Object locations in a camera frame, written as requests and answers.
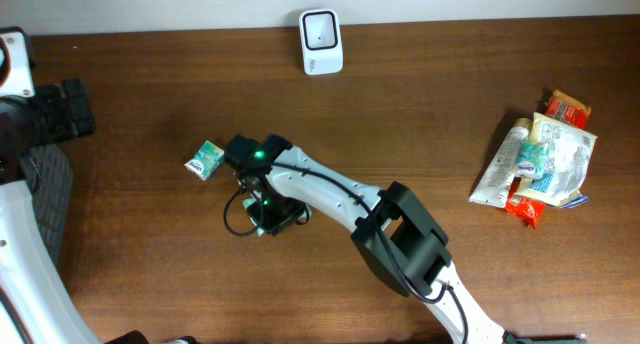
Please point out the grey plastic mesh basket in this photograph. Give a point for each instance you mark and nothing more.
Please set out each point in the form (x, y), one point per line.
(49, 176)

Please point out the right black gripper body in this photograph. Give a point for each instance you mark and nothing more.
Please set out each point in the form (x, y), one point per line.
(278, 212)

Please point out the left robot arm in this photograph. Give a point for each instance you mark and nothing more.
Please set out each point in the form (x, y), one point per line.
(35, 306)

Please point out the white cosmetic tube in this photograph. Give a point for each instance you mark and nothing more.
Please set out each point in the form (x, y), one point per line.
(494, 185)

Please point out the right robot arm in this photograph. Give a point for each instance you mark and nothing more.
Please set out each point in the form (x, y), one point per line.
(397, 237)

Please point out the orange spaghetti pasta pack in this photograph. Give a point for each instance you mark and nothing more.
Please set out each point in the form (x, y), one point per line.
(562, 107)

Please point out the white barcode scanner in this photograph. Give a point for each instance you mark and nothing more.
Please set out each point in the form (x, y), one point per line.
(321, 42)

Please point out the cream snack bag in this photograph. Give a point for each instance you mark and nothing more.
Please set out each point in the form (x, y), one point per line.
(570, 151)

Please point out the small teal tissue pack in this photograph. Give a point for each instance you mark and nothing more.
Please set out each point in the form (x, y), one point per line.
(206, 161)

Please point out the small white teal packet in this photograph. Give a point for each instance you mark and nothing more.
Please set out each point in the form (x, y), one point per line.
(531, 159)

